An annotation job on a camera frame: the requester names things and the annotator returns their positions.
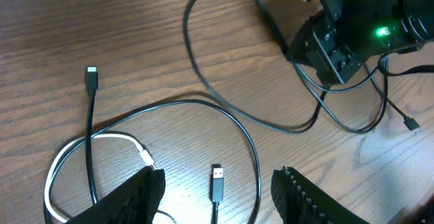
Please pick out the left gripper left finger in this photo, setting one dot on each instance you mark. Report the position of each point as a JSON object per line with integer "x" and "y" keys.
{"x": 135, "y": 201}

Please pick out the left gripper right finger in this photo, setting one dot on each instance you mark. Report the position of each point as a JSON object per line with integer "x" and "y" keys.
{"x": 298, "y": 200}

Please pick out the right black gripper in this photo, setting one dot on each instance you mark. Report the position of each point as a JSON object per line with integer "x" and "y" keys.
{"x": 336, "y": 44}

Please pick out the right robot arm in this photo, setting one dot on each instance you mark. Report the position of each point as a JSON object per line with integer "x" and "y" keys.
{"x": 419, "y": 22}

